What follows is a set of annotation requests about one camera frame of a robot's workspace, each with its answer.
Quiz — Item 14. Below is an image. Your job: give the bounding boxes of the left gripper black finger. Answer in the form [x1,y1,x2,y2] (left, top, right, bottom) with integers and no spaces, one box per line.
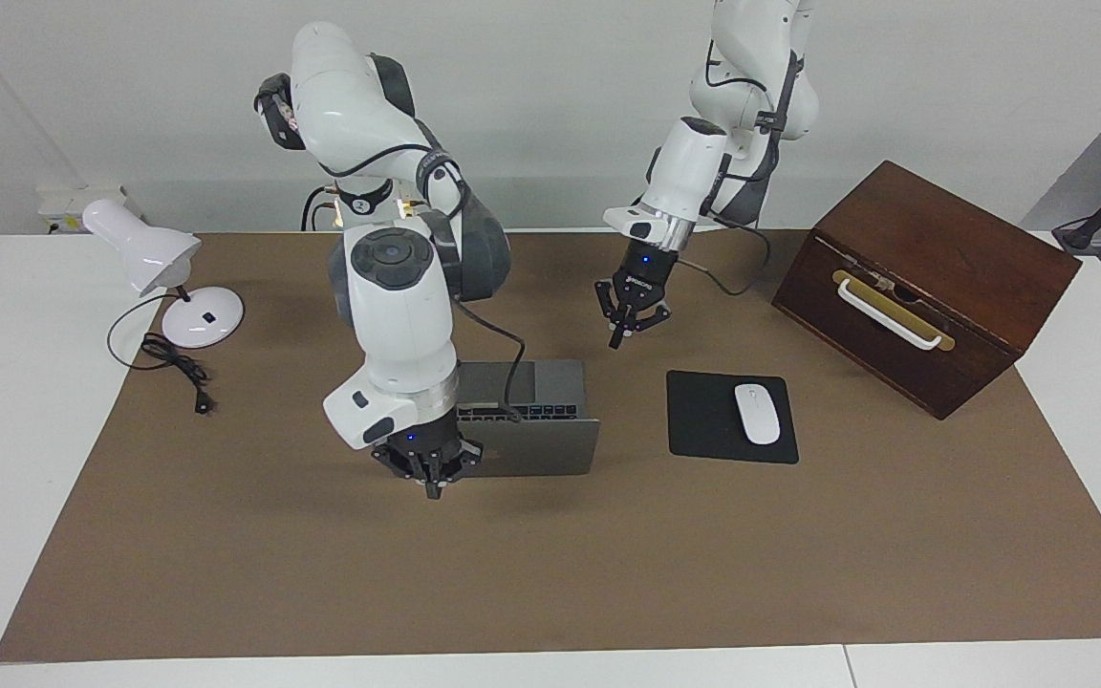
[594,280,630,350]
[623,301,674,335]

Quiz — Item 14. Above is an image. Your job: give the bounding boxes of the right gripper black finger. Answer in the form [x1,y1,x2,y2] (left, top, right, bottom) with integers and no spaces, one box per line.
[434,440,485,500]
[372,443,435,500]

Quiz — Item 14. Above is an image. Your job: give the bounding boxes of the grey aluminium laptop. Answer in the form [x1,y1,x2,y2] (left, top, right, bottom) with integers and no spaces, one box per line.
[455,359,601,479]

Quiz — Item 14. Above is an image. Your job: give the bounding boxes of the black mouse pad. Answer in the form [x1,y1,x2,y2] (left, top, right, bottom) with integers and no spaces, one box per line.
[666,370,800,465]

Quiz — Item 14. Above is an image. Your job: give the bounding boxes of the white computer mouse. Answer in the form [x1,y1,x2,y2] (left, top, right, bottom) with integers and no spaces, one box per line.
[734,383,782,446]

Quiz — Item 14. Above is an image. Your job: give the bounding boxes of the brown table mat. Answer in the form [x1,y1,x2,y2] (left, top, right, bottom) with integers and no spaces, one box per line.
[0,229,1101,663]

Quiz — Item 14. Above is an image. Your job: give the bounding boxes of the white desk lamp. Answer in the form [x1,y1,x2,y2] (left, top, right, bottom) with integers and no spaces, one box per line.
[82,199,246,350]

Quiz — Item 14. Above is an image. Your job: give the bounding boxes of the dark brown wooden box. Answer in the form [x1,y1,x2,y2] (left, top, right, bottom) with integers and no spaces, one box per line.
[771,160,1083,421]

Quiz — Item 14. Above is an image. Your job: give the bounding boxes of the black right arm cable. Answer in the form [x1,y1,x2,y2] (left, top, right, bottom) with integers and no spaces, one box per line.
[450,291,528,423]

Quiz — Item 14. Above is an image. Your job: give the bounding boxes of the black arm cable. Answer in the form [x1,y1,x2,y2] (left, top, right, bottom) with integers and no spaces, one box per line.
[450,291,528,423]
[680,215,773,297]

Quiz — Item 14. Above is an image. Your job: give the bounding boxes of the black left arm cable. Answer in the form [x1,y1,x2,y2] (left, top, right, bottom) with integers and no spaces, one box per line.
[680,215,773,297]

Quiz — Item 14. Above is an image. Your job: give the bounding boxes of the white box handle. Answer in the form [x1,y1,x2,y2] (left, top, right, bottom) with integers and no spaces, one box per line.
[837,278,943,351]

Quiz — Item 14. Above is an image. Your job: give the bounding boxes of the black lamp power cable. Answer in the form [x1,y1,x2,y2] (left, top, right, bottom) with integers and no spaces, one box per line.
[107,291,217,417]

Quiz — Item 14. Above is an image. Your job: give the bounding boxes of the black right base cable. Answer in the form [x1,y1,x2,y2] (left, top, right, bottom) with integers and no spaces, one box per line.
[300,186,341,232]

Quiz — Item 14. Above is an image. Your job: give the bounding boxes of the brass handle plate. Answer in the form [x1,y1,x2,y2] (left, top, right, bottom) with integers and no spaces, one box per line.
[831,269,956,353]

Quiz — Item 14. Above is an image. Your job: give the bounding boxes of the white wall power strip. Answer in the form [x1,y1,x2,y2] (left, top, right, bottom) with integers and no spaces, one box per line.
[37,183,145,235]

